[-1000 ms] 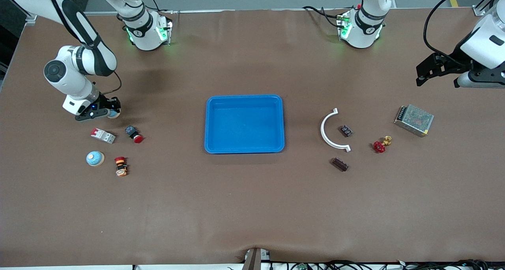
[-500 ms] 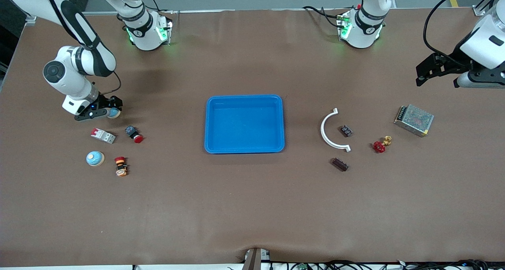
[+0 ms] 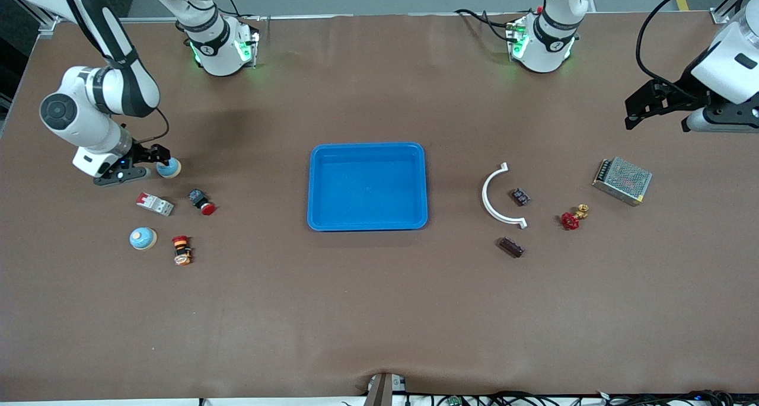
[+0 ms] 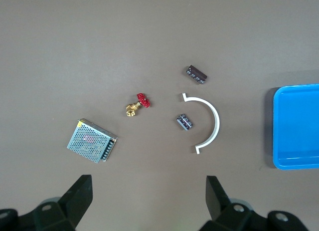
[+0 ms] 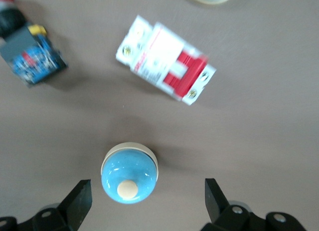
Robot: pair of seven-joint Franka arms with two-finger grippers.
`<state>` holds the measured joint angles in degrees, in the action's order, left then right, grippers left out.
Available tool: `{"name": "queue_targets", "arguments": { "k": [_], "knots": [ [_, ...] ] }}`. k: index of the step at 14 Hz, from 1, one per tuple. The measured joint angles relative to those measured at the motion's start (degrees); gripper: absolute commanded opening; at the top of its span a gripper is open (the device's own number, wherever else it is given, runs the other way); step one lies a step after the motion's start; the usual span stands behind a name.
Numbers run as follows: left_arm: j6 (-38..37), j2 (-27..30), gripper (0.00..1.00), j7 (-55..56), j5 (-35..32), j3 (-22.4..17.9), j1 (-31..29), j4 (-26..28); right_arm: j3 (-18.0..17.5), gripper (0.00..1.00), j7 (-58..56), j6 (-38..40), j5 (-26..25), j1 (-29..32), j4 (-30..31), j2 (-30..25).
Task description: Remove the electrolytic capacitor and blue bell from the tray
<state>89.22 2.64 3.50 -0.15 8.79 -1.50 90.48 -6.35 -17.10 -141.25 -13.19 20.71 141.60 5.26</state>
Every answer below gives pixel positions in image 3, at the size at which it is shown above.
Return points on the light blue bell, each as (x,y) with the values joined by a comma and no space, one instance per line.
(169,169)
(143,238)

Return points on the brown capacitor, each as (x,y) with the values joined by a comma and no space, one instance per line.
(511,247)
(520,197)

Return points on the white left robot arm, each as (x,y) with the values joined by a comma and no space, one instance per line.
(548,32)

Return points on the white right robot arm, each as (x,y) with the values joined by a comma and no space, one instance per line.
(77,127)

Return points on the white red circuit breaker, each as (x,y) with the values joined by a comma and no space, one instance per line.
(155,204)

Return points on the red button blue base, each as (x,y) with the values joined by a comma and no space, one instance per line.
(201,202)

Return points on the metal mesh power supply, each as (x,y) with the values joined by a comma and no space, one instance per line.
(622,181)

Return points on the red brass valve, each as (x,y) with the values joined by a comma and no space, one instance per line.
(572,219)

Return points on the white curved plastic piece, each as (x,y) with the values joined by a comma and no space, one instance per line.
(485,195)

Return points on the blue plastic tray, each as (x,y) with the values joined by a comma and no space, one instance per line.
(379,198)

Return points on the small silver clamp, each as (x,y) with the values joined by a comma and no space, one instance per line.
(398,384)

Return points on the aluminium frame post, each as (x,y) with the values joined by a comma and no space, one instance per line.
(48,26)
(720,18)

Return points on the brown bracket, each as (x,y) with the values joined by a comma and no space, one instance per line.
(379,391)

